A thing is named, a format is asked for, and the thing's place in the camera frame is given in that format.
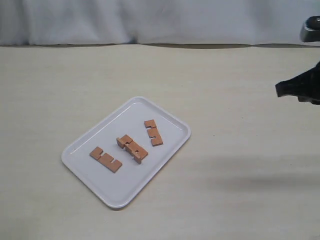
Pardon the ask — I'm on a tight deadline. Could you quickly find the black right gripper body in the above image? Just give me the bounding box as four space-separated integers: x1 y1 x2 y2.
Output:
297 62 320 105

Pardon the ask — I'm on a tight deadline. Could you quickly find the notched wooden piece pair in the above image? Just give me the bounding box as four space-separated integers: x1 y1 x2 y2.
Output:
116 134 148 164

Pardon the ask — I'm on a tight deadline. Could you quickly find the white backdrop cloth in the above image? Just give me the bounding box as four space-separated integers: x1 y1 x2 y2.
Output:
0 0 320 45

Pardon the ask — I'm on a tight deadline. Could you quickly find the white plastic tray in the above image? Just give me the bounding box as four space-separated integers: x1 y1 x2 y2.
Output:
61 96 191 209

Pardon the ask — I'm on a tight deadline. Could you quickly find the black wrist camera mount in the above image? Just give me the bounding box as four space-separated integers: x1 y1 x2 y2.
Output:
299 15 320 43

